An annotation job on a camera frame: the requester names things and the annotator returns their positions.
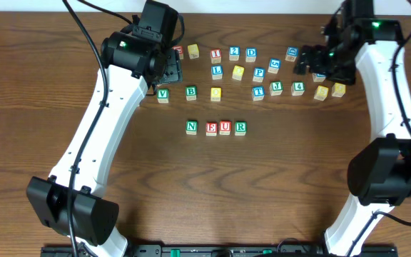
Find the green R block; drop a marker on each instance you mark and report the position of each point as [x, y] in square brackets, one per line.
[240, 128]

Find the red U block top row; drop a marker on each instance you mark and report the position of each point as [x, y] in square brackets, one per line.
[180, 52]

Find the blue L block right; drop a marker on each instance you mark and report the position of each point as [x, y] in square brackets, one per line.
[318, 78]

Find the blue D block right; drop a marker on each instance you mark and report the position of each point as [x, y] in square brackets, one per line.
[291, 54]

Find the blue L block centre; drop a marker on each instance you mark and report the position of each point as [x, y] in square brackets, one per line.
[216, 72]

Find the blue l block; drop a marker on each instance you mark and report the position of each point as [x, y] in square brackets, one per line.
[318, 78]
[216, 72]

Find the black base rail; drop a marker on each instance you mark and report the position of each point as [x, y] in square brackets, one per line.
[289, 249]

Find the green B block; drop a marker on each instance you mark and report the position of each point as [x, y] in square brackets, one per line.
[191, 93]

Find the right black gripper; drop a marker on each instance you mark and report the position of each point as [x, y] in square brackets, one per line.
[309, 60]

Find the yellow o block row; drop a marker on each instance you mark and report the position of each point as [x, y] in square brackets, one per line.
[215, 93]
[238, 72]

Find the red I block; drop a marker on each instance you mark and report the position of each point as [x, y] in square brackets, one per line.
[215, 56]

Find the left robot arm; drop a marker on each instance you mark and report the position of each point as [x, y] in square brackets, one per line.
[131, 63]

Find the blue P block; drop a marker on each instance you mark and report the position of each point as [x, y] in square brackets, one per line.
[258, 74]

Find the blue D block centre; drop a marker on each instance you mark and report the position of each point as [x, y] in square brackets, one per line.
[250, 54]

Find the yellow O block middle row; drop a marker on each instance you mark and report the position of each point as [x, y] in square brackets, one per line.
[238, 72]

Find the yellow O block bottom row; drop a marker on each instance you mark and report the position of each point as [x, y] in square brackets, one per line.
[215, 93]

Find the red E block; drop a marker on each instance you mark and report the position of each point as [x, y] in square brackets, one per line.
[211, 129]

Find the blue 5 block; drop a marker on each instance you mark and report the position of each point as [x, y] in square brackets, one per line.
[274, 66]

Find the blue 2 block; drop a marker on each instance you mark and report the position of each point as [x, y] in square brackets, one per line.
[234, 53]

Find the yellow S block top row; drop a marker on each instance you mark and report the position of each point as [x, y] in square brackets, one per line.
[193, 51]

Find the yellow G block far right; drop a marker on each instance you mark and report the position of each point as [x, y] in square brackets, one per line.
[338, 90]

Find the green J block right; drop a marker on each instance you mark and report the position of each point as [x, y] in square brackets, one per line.
[276, 88]

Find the green 4 block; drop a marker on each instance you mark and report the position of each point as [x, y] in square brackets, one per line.
[297, 88]

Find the yellow S block bottom right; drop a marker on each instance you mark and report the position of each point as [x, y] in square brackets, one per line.
[321, 93]

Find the green N block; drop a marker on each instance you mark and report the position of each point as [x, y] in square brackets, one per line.
[191, 127]

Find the green V block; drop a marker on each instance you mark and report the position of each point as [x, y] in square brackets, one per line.
[163, 96]

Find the blue d block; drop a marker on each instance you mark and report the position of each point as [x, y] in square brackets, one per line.
[250, 54]
[291, 54]

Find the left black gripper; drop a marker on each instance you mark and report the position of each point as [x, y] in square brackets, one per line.
[172, 66]

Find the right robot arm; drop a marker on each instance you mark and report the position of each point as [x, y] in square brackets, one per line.
[361, 46]

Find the blue T block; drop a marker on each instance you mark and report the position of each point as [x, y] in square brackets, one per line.
[258, 93]

